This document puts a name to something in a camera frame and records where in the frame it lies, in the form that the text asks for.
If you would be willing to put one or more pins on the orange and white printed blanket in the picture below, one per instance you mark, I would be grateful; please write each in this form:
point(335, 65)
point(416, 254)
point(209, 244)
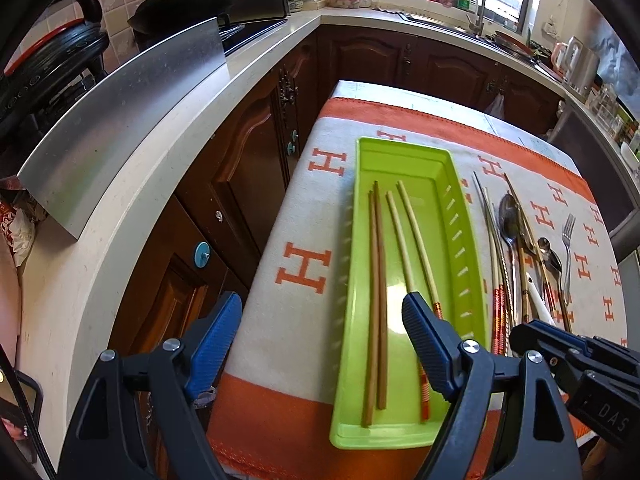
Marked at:
point(320, 210)

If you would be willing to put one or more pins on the steel fork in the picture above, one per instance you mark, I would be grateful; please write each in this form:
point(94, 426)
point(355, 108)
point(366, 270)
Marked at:
point(567, 240)

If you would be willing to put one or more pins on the glass jars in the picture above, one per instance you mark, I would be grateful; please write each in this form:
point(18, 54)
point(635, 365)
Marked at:
point(605, 105)

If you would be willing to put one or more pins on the food container with pink lid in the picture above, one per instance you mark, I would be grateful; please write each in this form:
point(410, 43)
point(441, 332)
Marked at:
point(350, 0)

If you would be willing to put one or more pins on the stainless steel splash panel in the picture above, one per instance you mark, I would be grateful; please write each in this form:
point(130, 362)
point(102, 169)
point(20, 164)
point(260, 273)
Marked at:
point(125, 125)

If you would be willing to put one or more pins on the green plastic utensil tray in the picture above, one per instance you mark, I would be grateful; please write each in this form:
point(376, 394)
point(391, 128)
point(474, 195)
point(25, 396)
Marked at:
point(360, 310)

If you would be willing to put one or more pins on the white ceramic spoon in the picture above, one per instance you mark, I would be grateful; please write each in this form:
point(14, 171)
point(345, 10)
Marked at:
point(537, 300)

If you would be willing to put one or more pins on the dark wooden chopstick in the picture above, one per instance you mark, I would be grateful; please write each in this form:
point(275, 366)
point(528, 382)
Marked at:
point(380, 300)

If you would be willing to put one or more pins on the hanging plastic bag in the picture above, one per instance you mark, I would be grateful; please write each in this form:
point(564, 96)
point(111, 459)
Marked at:
point(495, 106)

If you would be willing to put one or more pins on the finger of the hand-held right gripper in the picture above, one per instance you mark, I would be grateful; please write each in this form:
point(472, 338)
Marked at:
point(600, 360)
point(537, 342)

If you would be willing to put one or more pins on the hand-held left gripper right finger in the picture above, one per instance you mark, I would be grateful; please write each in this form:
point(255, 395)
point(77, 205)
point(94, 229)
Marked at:
point(430, 350)

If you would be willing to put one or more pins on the grey chair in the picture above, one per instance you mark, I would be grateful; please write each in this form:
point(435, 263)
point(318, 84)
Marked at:
point(600, 180)

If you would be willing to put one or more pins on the steel kitchen faucet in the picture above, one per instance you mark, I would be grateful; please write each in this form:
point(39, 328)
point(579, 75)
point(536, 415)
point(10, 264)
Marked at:
point(477, 5)

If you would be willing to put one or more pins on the red patterned bag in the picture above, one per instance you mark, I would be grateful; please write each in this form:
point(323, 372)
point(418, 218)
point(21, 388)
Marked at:
point(17, 230)

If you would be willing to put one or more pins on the white kitchen countertop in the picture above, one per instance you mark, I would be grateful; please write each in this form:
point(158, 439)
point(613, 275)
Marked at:
point(175, 135)

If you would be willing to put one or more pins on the red frying pan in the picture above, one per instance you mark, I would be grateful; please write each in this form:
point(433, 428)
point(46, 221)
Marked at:
point(512, 42)

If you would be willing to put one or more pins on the light bamboo chopstick red end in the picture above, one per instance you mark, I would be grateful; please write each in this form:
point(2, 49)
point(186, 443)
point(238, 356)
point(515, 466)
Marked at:
point(417, 245)
point(398, 240)

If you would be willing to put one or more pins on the small steel spoon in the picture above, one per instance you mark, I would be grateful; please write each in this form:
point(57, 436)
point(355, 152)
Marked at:
point(554, 261)

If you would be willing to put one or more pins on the long steel spoon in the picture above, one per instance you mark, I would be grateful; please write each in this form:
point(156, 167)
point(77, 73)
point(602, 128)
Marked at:
point(543, 245)

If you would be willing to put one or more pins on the steel electric kettle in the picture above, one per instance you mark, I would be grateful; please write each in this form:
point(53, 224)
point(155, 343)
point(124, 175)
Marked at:
point(580, 67)

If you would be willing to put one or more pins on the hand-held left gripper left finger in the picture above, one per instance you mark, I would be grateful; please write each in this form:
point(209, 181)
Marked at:
point(215, 337)

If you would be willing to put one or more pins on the round blue cabinet lock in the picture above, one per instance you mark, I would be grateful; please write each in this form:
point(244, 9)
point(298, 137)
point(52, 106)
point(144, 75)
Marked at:
point(202, 254)
point(291, 147)

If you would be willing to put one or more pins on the white chopstick red striped end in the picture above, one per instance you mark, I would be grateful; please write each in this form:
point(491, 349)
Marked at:
point(498, 310)

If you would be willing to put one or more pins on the metal chopstick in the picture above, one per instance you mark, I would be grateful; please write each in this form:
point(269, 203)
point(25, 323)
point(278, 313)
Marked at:
point(487, 220)
point(506, 280)

